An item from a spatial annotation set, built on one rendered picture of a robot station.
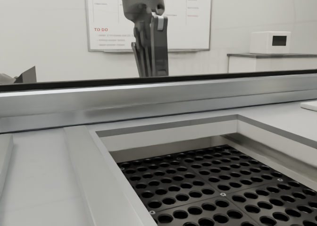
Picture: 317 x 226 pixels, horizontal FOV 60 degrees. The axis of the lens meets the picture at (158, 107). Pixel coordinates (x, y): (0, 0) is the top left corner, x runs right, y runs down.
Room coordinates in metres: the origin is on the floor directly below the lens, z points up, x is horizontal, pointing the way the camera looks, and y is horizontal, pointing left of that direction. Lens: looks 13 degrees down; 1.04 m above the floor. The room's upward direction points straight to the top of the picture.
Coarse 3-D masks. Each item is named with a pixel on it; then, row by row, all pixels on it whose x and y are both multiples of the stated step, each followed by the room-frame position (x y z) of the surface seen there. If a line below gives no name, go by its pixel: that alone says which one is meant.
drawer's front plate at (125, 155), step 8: (160, 144) 0.42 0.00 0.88; (168, 144) 0.43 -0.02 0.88; (176, 144) 0.43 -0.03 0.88; (184, 144) 0.44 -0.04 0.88; (192, 144) 0.45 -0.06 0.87; (200, 144) 0.45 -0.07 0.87; (208, 144) 0.46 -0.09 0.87; (112, 152) 0.39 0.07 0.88; (120, 152) 0.40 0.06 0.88; (128, 152) 0.40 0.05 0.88; (136, 152) 0.41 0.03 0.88; (144, 152) 0.41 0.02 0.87; (152, 152) 0.42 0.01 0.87; (160, 152) 0.42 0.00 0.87; (168, 152) 0.43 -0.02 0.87; (176, 152) 0.43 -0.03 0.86; (120, 160) 0.39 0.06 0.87; (128, 160) 0.40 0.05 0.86
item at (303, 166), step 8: (232, 136) 0.43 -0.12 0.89; (240, 136) 0.41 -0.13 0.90; (248, 144) 0.39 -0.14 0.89; (256, 144) 0.38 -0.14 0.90; (264, 144) 0.36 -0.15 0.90; (264, 152) 0.36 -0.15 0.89; (272, 152) 0.35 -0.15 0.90; (280, 152) 0.34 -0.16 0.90; (280, 160) 0.34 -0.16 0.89; (288, 160) 0.33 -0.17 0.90; (296, 160) 0.31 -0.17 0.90; (304, 168) 0.30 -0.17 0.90; (312, 168) 0.29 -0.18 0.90
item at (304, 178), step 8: (216, 136) 0.44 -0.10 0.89; (224, 136) 0.43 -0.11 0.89; (216, 144) 0.44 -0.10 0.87; (224, 144) 0.42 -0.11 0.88; (232, 144) 0.40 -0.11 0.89; (240, 144) 0.39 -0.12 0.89; (248, 152) 0.37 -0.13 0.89; (256, 152) 0.36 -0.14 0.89; (264, 160) 0.34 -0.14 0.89; (272, 160) 0.33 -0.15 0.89; (280, 168) 0.32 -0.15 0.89; (288, 168) 0.31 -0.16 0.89; (296, 168) 0.31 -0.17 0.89; (288, 176) 0.31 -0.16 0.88; (296, 176) 0.30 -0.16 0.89; (304, 176) 0.29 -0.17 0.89; (312, 176) 0.29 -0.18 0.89; (304, 184) 0.28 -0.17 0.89; (312, 184) 0.28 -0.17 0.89
